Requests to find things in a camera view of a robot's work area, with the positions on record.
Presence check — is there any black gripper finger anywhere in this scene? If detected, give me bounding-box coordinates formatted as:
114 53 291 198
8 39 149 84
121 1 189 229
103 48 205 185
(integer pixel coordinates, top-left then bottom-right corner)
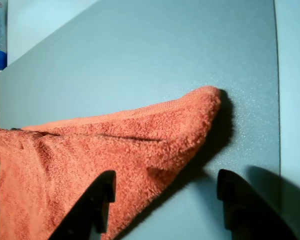
216 168 300 240
49 170 117 240

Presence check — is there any orange terry towel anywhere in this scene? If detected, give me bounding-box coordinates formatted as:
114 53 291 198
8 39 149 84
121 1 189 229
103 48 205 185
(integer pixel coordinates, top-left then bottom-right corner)
0 85 222 240

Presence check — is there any grey table mat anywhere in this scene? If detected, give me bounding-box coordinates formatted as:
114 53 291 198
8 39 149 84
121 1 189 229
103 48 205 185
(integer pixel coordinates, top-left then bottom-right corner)
0 0 282 240

